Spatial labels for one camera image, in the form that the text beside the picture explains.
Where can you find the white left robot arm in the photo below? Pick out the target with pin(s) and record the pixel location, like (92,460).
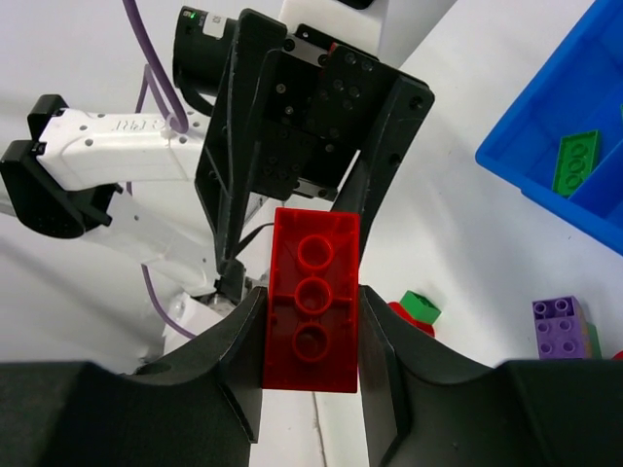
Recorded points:
(123,181)

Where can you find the red rectangular lego brick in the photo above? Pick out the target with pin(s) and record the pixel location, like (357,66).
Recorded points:
(311,341)

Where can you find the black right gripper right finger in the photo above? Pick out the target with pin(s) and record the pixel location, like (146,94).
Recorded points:
(410,383)

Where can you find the purple lego brick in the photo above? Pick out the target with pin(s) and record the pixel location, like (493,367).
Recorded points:
(561,329)

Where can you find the green flat lego plate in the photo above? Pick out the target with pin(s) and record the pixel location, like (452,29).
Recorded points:
(594,341)

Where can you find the red scalloped lego block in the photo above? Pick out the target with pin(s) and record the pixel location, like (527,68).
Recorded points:
(401,311)

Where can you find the green rectangular lego brick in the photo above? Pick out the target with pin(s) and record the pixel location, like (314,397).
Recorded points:
(577,158)

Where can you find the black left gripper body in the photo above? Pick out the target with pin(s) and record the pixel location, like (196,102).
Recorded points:
(294,112)

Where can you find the small green lego cube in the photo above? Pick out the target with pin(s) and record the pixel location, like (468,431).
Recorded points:
(420,307)

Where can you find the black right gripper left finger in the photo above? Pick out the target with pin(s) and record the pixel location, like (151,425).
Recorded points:
(207,391)

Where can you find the blue divided plastic bin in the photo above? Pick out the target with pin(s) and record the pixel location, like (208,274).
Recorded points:
(577,90)

